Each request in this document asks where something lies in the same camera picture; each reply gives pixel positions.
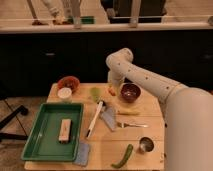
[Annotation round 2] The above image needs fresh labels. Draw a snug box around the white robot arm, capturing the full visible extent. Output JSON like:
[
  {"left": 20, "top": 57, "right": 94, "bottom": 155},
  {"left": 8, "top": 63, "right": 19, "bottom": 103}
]
[{"left": 106, "top": 48, "right": 213, "bottom": 171}]

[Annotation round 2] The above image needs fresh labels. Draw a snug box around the dark purple bowl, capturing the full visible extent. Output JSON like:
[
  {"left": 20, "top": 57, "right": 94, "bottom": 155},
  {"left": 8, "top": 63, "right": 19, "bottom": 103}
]
[{"left": 120, "top": 83, "right": 141, "bottom": 103}]

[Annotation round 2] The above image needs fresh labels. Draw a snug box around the orange bowl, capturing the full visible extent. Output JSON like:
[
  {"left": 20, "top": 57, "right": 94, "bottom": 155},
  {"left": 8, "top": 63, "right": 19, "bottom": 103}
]
[{"left": 57, "top": 76, "right": 80, "bottom": 92}]

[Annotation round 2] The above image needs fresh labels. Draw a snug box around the yellow banana toy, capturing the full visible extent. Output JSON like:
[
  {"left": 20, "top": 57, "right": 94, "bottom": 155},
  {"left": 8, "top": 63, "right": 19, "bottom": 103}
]
[{"left": 117, "top": 109, "right": 140, "bottom": 115}]

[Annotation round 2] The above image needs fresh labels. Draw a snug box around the silver fork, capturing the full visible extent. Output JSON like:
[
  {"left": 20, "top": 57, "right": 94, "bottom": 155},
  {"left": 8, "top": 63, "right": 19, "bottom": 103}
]
[{"left": 117, "top": 122, "right": 148, "bottom": 128}]

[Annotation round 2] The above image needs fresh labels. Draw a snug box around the white cup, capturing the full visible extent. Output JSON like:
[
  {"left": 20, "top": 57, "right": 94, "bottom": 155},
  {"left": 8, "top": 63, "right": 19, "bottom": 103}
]
[{"left": 57, "top": 87, "right": 72, "bottom": 101}]

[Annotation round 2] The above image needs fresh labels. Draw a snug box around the green box on counter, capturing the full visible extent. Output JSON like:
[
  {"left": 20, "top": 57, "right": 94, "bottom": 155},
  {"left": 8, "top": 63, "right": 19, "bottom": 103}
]
[{"left": 66, "top": 15, "right": 96, "bottom": 26}]

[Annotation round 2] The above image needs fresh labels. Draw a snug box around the wooden block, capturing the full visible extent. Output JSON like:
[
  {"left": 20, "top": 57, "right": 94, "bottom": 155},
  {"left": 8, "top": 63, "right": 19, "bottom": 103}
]
[{"left": 58, "top": 119, "right": 72, "bottom": 143}]

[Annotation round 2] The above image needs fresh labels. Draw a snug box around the metal cup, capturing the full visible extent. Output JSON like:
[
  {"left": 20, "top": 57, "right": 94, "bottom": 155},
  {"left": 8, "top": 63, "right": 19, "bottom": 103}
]
[{"left": 139, "top": 137, "right": 154, "bottom": 154}]

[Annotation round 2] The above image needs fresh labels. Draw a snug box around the green chili pepper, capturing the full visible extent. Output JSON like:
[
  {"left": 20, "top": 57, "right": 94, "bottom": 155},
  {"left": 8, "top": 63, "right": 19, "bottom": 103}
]
[{"left": 111, "top": 144, "right": 134, "bottom": 169}]

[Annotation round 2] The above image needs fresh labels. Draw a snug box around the blue sponge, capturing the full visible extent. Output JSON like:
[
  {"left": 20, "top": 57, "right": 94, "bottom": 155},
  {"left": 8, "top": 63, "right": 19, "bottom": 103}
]
[{"left": 74, "top": 142, "right": 90, "bottom": 166}]

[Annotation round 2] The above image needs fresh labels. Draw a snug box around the green plastic tray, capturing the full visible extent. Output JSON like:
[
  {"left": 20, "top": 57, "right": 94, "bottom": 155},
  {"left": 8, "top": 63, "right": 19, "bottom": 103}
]
[{"left": 21, "top": 103, "right": 84, "bottom": 162}]

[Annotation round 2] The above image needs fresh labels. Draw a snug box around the black chair base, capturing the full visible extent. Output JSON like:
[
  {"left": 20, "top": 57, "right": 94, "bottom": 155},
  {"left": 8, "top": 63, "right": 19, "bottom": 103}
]
[{"left": 0, "top": 105, "right": 29, "bottom": 142}]

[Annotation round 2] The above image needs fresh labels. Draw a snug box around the white handled knife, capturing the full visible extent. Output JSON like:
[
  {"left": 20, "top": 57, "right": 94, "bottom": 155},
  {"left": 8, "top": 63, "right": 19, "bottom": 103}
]
[{"left": 86, "top": 100, "right": 116, "bottom": 138}]

